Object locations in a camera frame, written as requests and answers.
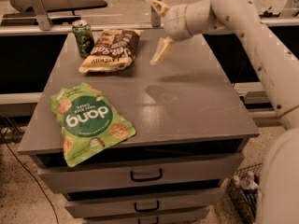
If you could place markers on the brown chip bag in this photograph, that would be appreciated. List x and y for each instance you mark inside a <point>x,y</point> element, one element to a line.
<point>114,50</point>

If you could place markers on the wire basket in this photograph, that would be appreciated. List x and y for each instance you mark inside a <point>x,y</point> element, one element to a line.
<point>237,196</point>

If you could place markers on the middle metal bracket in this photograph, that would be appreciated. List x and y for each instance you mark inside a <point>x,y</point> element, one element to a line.
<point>155,17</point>

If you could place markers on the blue snack bag in basket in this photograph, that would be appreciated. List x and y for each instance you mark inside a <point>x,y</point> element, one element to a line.
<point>251,197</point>

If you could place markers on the bottom drawer with black handle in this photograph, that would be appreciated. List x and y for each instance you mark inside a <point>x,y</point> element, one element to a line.
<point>167,217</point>

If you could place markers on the middle drawer with black handle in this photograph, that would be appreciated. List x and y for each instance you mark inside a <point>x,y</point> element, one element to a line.
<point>150,203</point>

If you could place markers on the right metal bracket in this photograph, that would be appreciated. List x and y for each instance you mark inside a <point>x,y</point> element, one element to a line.
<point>291,9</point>

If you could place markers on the left metal bracket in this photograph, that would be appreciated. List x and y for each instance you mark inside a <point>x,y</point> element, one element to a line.
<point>42,18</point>

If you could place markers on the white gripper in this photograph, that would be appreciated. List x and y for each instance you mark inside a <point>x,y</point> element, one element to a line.
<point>175,21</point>

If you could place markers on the clear plastic water bottle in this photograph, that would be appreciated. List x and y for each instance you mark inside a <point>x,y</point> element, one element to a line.
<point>247,181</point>

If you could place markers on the top drawer with black handle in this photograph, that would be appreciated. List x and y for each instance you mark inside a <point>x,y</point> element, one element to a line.
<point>130,174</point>

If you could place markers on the metal bracket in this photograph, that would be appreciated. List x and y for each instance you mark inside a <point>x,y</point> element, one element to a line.
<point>155,17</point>
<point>42,18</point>
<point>291,9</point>

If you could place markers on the grey drawer cabinet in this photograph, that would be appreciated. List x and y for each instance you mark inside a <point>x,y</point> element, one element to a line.
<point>185,106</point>

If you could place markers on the drawer with black handle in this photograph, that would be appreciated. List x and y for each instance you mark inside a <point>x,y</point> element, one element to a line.
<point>150,203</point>
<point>130,174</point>
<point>167,217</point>

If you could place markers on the green soda can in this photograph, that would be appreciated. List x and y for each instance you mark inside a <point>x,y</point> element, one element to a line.
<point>84,37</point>

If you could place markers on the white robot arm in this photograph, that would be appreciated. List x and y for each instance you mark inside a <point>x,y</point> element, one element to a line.
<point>278,70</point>

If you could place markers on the green dang chip bag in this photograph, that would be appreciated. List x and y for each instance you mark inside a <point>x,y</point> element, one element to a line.
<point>89,122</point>

